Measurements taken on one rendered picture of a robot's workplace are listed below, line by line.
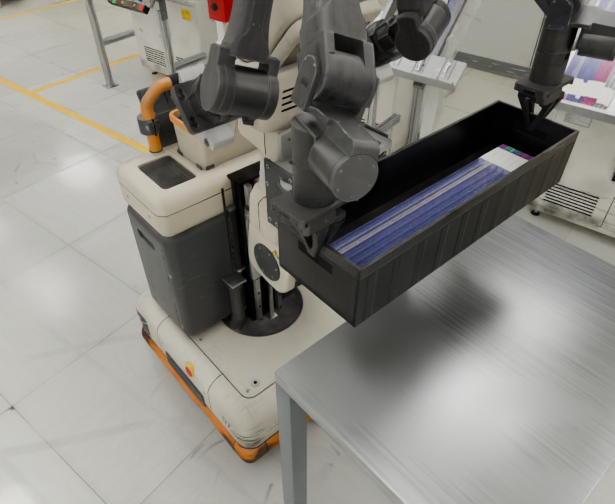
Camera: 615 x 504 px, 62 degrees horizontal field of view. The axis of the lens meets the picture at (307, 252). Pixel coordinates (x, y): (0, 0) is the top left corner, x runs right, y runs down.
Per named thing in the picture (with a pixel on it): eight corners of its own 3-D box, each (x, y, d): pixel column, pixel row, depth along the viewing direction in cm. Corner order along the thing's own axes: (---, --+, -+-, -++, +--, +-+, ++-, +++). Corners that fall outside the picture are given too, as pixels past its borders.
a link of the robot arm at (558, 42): (550, 7, 89) (542, 15, 86) (593, 12, 86) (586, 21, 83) (539, 47, 94) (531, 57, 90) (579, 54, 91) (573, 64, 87)
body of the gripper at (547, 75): (572, 86, 95) (586, 46, 91) (544, 102, 90) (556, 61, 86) (540, 77, 99) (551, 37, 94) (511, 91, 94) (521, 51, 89)
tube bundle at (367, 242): (498, 158, 105) (502, 143, 103) (529, 172, 101) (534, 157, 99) (315, 267, 80) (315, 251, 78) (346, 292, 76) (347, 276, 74)
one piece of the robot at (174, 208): (154, 321, 177) (86, 92, 123) (277, 253, 205) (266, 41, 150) (207, 383, 158) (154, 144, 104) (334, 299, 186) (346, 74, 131)
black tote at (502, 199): (485, 148, 110) (498, 99, 103) (559, 182, 101) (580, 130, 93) (278, 265, 82) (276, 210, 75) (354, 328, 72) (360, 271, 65)
